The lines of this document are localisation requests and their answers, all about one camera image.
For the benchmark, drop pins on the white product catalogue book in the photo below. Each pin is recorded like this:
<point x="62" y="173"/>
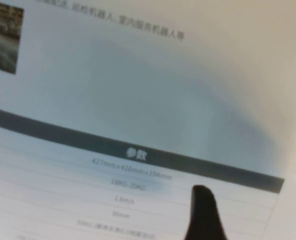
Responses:
<point x="128" y="100"/>

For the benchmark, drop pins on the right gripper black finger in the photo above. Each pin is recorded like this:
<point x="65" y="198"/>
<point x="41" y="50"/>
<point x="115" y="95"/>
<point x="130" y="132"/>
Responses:
<point x="204" y="215"/>

